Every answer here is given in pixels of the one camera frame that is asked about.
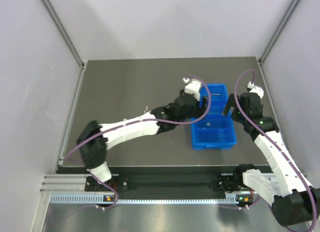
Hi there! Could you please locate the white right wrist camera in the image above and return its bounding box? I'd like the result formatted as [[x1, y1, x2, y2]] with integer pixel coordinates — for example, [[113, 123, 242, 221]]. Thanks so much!
[[246, 81, 264, 99]]

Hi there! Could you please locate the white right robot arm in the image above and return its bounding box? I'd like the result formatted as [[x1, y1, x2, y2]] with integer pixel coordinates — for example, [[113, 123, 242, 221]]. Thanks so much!
[[222, 92, 320, 227]]

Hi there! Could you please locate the aluminium frame post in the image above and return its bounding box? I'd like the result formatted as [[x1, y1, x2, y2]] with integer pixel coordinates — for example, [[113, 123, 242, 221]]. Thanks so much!
[[258, 0, 307, 65], [37, 0, 87, 69]]

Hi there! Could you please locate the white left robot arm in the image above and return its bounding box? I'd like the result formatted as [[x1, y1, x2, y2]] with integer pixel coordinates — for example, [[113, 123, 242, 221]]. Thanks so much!
[[76, 91, 209, 183]]

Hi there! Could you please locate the left aluminium frame post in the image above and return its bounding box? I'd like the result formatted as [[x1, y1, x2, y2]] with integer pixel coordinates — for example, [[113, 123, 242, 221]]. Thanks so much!
[[37, 0, 87, 69]]

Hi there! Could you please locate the right aluminium frame post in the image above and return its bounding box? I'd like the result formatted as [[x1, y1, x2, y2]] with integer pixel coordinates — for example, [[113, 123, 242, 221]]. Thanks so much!
[[258, 0, 307, 65]]

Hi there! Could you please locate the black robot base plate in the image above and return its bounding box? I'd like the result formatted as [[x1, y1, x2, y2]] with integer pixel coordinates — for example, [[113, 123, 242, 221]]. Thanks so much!
[[85, 173, 249, 193]]

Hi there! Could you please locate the grey slotted cable duct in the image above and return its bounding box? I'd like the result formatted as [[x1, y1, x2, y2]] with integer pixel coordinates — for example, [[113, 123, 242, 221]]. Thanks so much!
[[50, 193, 253, 205]]

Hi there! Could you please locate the aluminium front rail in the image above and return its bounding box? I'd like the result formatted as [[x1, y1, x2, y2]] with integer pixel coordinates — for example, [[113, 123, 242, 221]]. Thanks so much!
[[40, 174, 86, 193]]

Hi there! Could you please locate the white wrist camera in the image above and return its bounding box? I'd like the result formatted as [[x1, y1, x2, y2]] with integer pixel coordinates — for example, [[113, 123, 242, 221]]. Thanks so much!
[[246, 81, 264, 99], [182, 77, 203, 102]]

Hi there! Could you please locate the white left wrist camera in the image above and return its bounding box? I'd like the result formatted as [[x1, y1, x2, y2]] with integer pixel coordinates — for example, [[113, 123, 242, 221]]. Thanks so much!
[[182, 77, 203, 102]]

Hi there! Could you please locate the blue compartment tray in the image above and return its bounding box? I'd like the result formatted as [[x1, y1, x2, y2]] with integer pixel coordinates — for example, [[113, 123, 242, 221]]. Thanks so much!
[[191, 83, 237, 150]]

